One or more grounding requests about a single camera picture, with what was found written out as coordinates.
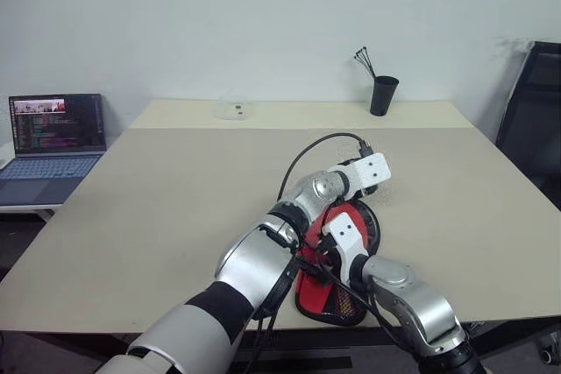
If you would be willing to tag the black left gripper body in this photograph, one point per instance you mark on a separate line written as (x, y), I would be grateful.
(367, 192)

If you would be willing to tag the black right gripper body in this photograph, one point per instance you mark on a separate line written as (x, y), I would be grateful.
(329, 258)

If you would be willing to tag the open blue laptop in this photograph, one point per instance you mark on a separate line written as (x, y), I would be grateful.
(57, 129)

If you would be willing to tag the red and black object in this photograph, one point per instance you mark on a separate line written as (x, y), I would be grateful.
(366, 227)

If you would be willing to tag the thin black sticks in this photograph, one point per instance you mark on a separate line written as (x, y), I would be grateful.
(364, 63)

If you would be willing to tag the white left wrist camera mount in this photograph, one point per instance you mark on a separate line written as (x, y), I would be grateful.
(370, 170)

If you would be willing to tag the black caster wheel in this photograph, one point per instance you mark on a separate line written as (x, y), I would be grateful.
(550, 352)

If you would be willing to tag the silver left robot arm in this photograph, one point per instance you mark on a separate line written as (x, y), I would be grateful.
(254, 264)

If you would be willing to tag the black cup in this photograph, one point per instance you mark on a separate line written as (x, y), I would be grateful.
(383, 96)

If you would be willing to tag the clear plastic container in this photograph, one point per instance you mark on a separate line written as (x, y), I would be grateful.
(233, 111)

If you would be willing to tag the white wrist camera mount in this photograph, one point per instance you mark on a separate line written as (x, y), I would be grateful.
(370, 170)
(346, 234)

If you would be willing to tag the black office chair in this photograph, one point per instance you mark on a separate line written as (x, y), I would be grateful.
(532, 120)

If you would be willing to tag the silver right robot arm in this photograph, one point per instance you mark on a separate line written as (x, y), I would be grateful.
(407, 295)

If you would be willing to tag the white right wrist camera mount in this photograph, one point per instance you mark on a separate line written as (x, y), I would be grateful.
(346, 234)

